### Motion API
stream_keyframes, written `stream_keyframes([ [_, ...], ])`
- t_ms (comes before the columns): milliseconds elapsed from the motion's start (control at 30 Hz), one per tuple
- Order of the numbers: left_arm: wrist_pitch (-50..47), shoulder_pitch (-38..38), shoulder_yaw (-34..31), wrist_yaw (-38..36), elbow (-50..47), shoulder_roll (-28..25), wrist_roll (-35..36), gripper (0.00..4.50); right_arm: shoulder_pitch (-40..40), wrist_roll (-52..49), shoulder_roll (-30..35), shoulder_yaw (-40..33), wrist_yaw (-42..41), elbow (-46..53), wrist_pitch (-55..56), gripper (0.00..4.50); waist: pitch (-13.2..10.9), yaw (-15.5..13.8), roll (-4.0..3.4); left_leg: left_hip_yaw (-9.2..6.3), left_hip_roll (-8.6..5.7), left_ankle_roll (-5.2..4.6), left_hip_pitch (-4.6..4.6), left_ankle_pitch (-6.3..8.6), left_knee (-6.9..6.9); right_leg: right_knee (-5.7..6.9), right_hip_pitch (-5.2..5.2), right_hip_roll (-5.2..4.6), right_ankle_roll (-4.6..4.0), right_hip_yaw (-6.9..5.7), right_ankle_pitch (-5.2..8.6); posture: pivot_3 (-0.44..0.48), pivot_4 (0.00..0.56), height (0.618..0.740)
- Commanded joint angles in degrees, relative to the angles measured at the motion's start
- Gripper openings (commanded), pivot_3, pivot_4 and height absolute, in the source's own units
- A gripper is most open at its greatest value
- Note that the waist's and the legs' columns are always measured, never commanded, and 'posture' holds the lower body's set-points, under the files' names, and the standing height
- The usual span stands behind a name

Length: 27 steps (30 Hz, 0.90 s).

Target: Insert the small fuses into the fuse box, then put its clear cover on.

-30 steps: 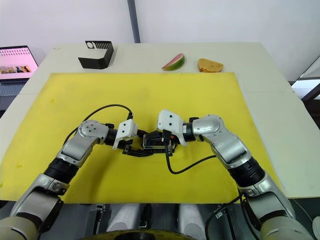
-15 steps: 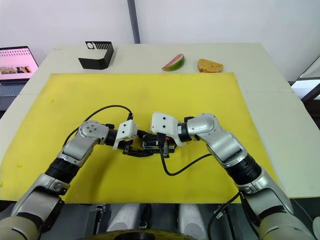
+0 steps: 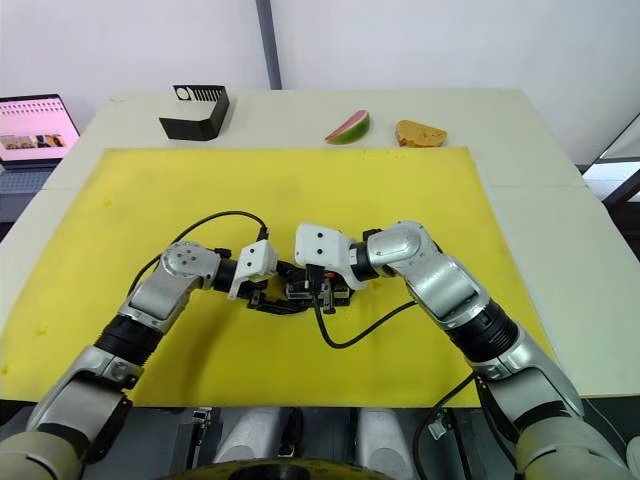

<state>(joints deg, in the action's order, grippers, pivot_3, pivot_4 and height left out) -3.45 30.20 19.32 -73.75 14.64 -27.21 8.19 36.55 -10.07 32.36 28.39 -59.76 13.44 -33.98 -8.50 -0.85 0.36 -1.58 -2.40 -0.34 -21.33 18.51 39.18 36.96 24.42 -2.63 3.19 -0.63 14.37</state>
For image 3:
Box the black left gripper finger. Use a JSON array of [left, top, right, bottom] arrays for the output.
[[255, 298, 308, 315]]

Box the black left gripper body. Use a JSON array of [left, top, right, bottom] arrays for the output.
[[238, 277, 281, 312]]

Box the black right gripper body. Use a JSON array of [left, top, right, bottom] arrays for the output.
[[303, 263, 336, 299]]

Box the black fuse box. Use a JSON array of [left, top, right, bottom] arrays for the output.
[[284, 272, 354, 308]]

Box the black open cardboard box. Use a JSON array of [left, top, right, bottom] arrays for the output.
[[158, 84, 232, 143]]

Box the yellow foam mat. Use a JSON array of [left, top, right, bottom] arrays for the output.
[[0, 146, 559, 409]]

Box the white rounded robot leg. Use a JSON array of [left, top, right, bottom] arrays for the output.
[[213, 406, 292, 467], [356, 407, 420, 472]]

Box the toy watermelon slice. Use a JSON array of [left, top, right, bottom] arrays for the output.
[[324, 110, 373, 147]]

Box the round yellowish robot waist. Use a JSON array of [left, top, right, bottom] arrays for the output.
[[168, 458, 397, 480]]

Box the toy orange bread slice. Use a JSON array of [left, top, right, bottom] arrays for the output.
[[395, 119, 449, 150]]

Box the dark upright pole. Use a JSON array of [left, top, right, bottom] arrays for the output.
[[259, 0, 283, 91]]

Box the open laptop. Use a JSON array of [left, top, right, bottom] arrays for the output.
[[0, 94, 82, 195]]

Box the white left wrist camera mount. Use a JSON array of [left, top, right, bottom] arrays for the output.
[[227, 241, 280, 301]]

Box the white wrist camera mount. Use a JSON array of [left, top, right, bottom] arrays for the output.
[[292, 222, 374, 292], [227, 241, 280, 301]]

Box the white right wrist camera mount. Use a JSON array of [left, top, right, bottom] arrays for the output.
[[292, 222, 374, 292]]

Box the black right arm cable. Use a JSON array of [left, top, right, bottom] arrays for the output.
[[310, 293, 419, 349]]

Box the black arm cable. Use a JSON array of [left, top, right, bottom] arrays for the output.
[[127, 211, 272, 301], [310, 293, 419, 349]]

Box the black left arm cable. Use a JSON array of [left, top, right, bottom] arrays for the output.
[[127, 211, 272, 301]]

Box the silver metal bracket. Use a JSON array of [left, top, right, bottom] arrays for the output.
[[191, 406, 215, 454]]

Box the black cable under table edge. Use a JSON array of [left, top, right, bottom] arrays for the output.
[[416, 373, 482, 480]]

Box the dark frame beside table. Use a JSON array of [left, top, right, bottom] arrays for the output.
[[581, 113, 640, 224]]

